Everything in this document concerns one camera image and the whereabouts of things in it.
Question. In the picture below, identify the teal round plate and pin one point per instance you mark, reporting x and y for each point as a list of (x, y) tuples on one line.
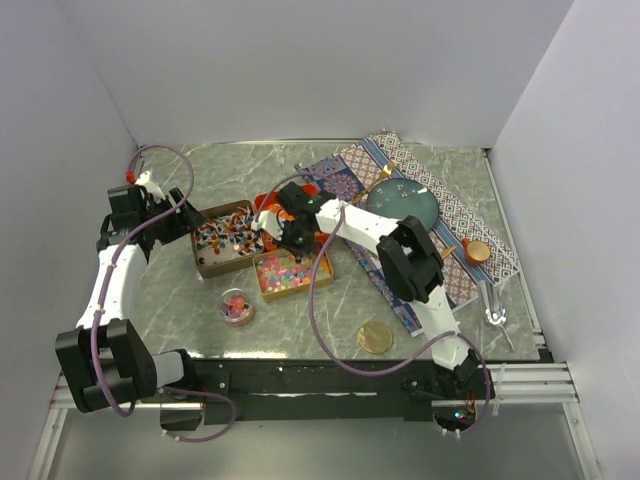
[(398, 198)]

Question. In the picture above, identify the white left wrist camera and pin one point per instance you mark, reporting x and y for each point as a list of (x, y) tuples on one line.
[(146, 181)]

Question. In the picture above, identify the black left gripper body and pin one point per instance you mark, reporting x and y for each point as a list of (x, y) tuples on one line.
[(166, 228)]

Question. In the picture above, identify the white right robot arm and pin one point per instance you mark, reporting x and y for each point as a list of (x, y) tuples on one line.
[(412, 269)]

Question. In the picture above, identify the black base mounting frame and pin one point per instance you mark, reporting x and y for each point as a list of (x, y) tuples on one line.
[(287, 389)]

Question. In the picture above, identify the gold round jar lid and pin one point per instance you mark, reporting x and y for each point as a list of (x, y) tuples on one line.
[(375, 337)]

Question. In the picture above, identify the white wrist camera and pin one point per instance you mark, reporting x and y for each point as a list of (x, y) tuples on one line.
[(268, 222), (146, 181)]

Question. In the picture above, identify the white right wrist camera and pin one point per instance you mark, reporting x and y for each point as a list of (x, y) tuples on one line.
[(268, 222)]

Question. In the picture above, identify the orange tin lollipop candies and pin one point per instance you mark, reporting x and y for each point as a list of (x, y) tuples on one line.
[(267, 202)]

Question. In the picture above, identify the small copper cup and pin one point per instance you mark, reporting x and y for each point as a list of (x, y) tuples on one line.
[(476, 252)]

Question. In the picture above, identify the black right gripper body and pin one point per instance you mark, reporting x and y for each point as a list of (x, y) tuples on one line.
[(295, 239)]

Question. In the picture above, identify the gold knife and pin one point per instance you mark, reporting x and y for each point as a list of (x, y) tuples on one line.
[(447, 252)]

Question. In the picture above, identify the gold tin colourful jelly candies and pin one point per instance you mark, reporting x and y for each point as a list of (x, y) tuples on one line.
[(279, 275)]

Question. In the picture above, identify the gold fork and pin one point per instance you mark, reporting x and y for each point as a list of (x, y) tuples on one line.
[(385, 173)]

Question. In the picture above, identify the aluminium rail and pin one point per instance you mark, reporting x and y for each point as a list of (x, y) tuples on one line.
[(535, 383)]

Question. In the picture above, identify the patterned blue placemat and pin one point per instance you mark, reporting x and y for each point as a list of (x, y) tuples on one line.
[(349, 171)]

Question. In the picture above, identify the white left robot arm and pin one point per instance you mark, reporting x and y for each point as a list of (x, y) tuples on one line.
[(104, 360)]

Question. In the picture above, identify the clear plastic jar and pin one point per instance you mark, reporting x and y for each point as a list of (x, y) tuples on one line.
[(235, 307)]

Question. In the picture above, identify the silver metal scoop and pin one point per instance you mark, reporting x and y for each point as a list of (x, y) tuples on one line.
[(495, 312)]

